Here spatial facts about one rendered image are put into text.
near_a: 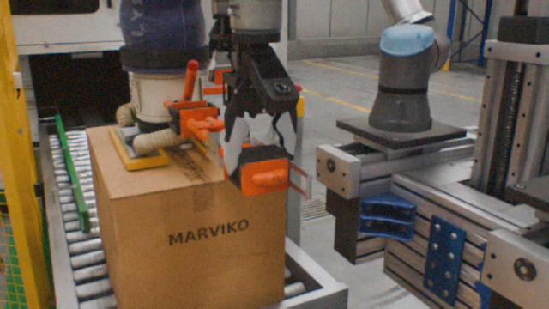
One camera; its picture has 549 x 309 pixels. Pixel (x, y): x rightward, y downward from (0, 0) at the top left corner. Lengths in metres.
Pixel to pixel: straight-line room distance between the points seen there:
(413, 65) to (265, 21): 0.52
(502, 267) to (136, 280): 0.73
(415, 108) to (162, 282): 0.70
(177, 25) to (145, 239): 0.50
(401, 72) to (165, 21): 0.56
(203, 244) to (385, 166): 0.45
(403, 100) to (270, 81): 0.54
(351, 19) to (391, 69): 10.88
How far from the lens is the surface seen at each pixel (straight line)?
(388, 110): 1.11
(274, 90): 0.61
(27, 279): 1.86
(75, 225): 1.87
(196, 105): 1.07
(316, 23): 11.43
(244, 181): 0.67
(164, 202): 1.02
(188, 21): 1.17
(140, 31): 1.16
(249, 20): 0.66
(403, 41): 1.09
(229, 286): 1.18
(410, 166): 1.15
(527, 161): 1.03
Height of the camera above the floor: 1.33
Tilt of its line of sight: 19 degrees down
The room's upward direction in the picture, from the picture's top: straight up
